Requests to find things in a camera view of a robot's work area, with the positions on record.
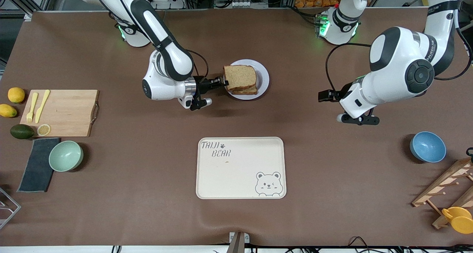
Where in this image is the long white power strip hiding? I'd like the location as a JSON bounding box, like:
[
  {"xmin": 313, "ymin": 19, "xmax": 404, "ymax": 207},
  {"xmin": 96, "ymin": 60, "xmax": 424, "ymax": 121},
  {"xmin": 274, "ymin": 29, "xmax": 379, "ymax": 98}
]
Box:
[{"xmin": 231, "ymin": 0, "xmax": 269, "ymax": 8}]

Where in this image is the aluminium frame profile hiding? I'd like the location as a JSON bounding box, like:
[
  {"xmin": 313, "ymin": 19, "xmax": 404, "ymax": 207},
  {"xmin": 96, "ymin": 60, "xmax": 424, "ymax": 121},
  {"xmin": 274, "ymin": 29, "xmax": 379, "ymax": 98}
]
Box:
[{"xmin": 0, "ymin": 0, "xmax": 56, "ymax": 21}]

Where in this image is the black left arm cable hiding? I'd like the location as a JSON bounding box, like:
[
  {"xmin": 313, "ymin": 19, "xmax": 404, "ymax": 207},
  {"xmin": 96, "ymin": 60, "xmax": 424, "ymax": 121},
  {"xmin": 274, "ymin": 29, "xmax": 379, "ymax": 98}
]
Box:
[{"xmin": 325, "ymin": 43, "xmax": 372, "ymax": 93}]

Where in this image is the yellow plastic fork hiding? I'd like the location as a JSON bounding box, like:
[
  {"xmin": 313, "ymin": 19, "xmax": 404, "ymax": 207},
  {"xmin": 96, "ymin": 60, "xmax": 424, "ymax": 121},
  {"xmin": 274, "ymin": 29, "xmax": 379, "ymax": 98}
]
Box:
[{"xmin": 26, "ymin": 92, "xmax": 39, "ymax": 124}]

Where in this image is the lavender round plate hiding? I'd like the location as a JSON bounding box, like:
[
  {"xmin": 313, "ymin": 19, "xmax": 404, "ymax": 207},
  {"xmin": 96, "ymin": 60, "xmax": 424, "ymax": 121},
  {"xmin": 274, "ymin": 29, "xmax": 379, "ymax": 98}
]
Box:
[{"xmin": 223, "ymin": 59, "xmax": 270, "ymax": 100}]

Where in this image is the wooden rack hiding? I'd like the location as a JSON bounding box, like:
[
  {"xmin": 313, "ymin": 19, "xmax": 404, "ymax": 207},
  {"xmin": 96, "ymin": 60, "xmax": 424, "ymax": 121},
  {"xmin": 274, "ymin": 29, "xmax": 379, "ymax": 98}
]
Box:
[{"xmin": 411, "ymin": 157, "xmax": 473, "ymax": 230}]

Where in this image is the metal wire basket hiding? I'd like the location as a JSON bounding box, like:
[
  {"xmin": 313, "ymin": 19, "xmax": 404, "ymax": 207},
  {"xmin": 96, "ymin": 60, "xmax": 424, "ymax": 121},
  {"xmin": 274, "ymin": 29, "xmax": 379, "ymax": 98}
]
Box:
[{"xmin": 0, "ymin": 187, "xmax": 22, "ymax": 230}]

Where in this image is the blue bowl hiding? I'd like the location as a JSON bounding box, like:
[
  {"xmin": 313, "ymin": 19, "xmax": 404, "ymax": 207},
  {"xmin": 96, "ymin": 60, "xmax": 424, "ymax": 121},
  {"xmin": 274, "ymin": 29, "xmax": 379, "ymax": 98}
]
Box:
[{"xmin": 409, "ymin": 131, "xmax": 447, "ymax": 163}]

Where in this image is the yellow cup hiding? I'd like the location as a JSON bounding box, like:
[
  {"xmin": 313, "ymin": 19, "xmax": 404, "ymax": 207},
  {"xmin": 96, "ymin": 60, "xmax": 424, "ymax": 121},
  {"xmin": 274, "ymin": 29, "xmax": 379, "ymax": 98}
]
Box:
[{"xmin": 442, "ymin": 206, "xmax": 473, "ymax": 234}]

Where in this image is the mint green bowl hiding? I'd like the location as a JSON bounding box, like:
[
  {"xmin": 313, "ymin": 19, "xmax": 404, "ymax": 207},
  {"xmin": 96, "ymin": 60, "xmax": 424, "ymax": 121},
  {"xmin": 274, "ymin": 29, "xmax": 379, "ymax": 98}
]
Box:
[{"xmin": 49, "ymin": 140, "xmax": 84, "ymax": 172}]

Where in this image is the cream tray with bear print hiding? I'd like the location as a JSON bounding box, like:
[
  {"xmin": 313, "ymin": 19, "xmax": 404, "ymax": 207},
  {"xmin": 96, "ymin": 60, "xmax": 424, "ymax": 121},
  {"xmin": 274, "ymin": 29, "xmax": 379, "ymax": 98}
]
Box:
[{"xmin": 195, "ymin": 136, "xmax": 287, "ymax": 200}]

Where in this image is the green avocado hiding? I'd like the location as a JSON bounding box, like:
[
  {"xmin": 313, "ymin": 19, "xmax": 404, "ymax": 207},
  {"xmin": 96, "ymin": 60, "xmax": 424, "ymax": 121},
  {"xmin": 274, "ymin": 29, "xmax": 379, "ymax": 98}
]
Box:
[{"xmin": 10, "ymin": 124, "xmax": 35, "ymax": 140}]

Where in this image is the large brown bread slice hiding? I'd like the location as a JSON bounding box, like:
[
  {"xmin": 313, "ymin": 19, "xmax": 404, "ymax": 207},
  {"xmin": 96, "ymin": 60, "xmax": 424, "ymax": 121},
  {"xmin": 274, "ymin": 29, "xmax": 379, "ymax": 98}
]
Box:
[{"xmin": 223, "ymin": 65, "xmax": 257, "ymax": 91}]

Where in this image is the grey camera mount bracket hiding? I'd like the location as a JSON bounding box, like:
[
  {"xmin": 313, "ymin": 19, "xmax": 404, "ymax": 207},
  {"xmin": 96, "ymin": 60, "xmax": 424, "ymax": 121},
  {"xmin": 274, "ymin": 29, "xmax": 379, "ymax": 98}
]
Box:
[{"xmin": 226, "ymin": 232, "xmax": 250, "ymax": 253}]

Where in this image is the oval yellow lemon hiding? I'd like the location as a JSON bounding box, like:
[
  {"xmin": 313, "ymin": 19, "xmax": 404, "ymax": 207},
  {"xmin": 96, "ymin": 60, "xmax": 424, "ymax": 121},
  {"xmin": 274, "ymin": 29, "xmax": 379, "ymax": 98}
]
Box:
[{"xmin": 0, "ymin": 104, "xmax": 18, "ymax": 118}]

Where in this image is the wooden cutting board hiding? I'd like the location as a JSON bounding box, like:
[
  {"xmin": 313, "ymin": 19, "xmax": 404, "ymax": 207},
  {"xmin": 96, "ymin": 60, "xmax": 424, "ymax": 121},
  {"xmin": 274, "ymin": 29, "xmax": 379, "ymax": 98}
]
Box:
[{"xmin": 20, "ymin": 89, "xmax": 100, "ymax": 137}]

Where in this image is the toast slice with dark crust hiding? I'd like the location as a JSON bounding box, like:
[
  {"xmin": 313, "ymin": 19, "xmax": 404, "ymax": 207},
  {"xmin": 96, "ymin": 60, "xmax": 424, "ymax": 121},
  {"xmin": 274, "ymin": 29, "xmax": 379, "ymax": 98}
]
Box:
[{"xmin": 232, "ymin": 84, "xmax": 258, "ymax": 95}]

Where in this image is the dark grey cloth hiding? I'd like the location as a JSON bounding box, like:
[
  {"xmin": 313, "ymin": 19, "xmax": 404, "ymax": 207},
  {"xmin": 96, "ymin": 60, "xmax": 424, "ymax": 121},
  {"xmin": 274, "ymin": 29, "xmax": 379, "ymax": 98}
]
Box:
[{"xmin": 17, "ymin": 137, "xmax": 61, "ymax": 193}]

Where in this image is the round yellow lemon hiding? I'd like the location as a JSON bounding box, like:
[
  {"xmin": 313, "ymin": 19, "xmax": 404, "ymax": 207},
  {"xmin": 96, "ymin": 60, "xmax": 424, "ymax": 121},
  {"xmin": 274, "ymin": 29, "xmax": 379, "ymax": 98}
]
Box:
[{"xmin": 7, "ymin": 87, "xmax": 26, "ymax": 104}]

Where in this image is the yellow plastic knife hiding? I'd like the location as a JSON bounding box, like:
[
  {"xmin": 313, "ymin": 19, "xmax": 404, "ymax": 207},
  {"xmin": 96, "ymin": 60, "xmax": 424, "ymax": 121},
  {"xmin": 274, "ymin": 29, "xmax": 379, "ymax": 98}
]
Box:
[{"xmin": 35, "ymin": 90, "xmax": 51, "ymax": 123}]

